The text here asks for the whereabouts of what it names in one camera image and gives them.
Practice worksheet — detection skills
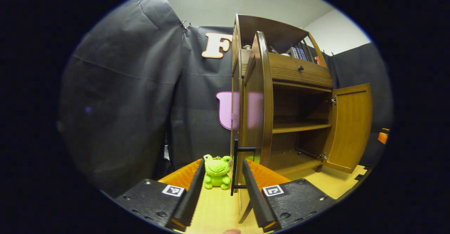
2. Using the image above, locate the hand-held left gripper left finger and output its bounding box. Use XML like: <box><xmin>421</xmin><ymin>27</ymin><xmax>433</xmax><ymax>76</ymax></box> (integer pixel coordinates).
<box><xmin>114</xmin><ymin>158</ymin><xmax>206</xmax><ymax>232</ymax></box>

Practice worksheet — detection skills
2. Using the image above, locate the wooden double-door shoe cabinet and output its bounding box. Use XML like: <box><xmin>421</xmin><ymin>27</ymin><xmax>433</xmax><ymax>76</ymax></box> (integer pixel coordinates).
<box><xmin>230</xmin><ymin>14</ymin><xmax>334</xmax><ymax>178</ymax></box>

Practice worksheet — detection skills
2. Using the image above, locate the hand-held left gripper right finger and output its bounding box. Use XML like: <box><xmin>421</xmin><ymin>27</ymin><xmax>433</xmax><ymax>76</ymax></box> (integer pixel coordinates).
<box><xmin>242</xmin><ymin>158</ymin><xmax>336</xmax><ymax>233</ymax></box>

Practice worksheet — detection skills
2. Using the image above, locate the green frog plush toy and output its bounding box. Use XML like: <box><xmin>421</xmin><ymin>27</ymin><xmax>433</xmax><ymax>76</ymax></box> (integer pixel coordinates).
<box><xmin>203</xmin><ymin>154</ymin><xmax>233</xmax><ymax>190</ymax></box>

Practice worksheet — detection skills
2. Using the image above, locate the wooden drawer with black knob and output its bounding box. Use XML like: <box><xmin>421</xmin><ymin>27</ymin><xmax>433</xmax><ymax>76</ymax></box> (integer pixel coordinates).
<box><xmin>241</xmin><ymin>50</ymin><xmax>334</xmax><ymax>89</ymax></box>

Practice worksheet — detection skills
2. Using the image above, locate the wooden shoe cabinet door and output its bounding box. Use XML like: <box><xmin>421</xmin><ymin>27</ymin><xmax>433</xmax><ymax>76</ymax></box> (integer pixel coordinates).
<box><xmin>230</xmin><ymin>31</ymin><xmax>274</xmax><ymax>224</ymax></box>
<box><xmin>322</xmin><ymin>84</ymin><xmax>373</xmax><ymax>174</ymax></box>

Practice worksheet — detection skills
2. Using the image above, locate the black backdrop cloth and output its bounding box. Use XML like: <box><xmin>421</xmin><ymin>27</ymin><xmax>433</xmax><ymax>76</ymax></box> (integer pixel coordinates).
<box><xmin>58</xmin><ymin>0</ymin><xmax>393</xmax><ymax>196</ymax></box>

